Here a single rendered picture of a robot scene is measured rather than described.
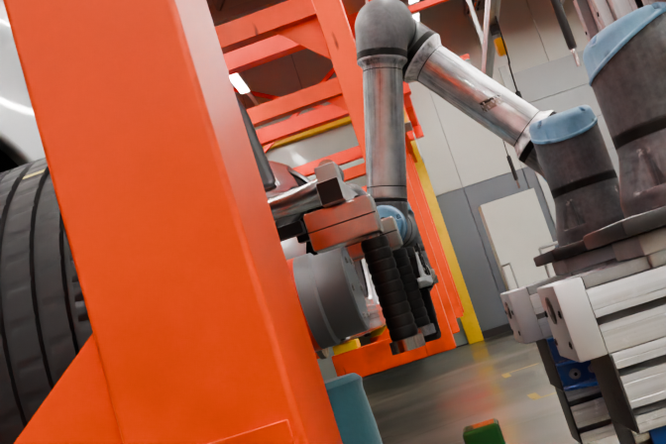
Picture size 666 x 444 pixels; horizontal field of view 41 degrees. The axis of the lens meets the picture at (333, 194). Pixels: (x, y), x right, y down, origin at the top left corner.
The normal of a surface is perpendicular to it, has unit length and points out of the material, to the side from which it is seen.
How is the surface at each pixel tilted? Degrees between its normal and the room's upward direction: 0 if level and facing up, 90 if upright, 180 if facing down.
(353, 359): 90
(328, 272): 64
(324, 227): 90
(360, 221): 90
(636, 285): 90
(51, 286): 73
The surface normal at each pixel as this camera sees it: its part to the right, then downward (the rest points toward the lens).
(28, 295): -0.23, -0.38
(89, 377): -0.15, -0.11
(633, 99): -0.60, 0.07
